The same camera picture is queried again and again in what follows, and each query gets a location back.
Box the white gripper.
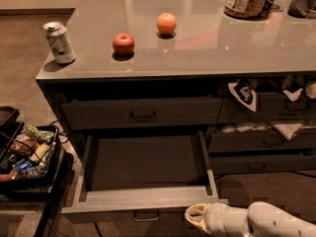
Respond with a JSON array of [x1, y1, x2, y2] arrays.
[[185, 203, 250, 237]]

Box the orange fruit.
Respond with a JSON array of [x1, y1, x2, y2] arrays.
[[156, 13, 177, 35]]

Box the green white soda can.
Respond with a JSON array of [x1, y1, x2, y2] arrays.
[[43, 22, 75, 64]]

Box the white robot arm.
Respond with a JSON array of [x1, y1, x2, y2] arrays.
[[185, 201, 316, 237]]

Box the dark glass object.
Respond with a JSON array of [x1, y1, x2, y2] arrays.
[[287, 0, 316, 19]]

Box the drawer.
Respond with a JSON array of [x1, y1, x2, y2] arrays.
[[62, 131, 228, 223], [209, 153, 316, 175], [61, 97, 222, 130], [208, 128, 316, 153], [217, 93, 316, 123]]

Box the grey drawer cabinet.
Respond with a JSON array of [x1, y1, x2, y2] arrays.
[[35, 0, 316, 224]]

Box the large jar of nuts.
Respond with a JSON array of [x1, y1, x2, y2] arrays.
[[224, 0, 266, 19]]

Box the black tray of snacks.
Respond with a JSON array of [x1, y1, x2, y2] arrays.
[[0, 122, 60, 193]]

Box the red apple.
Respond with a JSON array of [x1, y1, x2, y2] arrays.
[[112, 33, 134, 56]]

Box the white packets in drawer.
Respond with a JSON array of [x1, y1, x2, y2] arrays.
[[219, 120, 303, 140]]

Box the black side cart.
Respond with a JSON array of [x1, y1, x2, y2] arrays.
[[0, 106, 73, 237]]

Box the black white snack bag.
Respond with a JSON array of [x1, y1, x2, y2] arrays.
[[228, 79, 257, 112]]

